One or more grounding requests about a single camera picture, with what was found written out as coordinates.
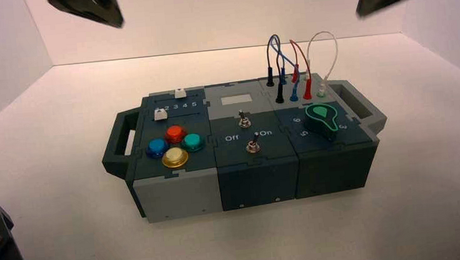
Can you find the green round push button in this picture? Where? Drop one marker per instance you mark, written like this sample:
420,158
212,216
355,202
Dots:
192,142

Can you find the metal toggle switch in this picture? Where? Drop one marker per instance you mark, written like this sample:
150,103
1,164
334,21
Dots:
243,120
252,146

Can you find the yellow round push button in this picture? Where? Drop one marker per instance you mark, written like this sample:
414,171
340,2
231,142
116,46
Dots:
175,157

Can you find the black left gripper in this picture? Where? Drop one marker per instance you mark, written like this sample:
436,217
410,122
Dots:
86,6

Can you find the red round push button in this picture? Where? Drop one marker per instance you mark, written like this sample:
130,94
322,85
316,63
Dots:
175,134

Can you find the grey and teal task box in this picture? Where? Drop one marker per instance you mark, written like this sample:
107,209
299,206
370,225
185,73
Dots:
255,181

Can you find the blue round push button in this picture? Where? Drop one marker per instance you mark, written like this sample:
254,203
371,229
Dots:
157,148

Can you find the green pointer rotary knob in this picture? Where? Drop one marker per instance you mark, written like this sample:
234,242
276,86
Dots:
320,117

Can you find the white rectangular label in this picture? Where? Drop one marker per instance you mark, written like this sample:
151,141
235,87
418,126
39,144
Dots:
236,99

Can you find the white slider knob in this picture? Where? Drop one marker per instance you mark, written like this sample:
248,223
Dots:
180,93
159,114

